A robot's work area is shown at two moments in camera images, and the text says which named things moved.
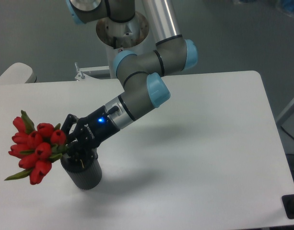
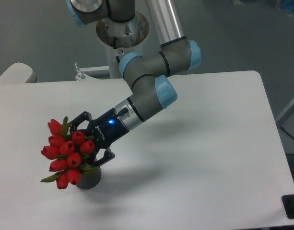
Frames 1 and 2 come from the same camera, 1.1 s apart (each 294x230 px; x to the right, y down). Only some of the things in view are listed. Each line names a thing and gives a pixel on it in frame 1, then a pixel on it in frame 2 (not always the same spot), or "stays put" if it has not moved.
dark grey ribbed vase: x=86 y=179 stays put
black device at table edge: x=291 y=204 stays put
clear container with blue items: x=291 y=7 stays put
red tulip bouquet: x=37 y=146 to x=68 y=152
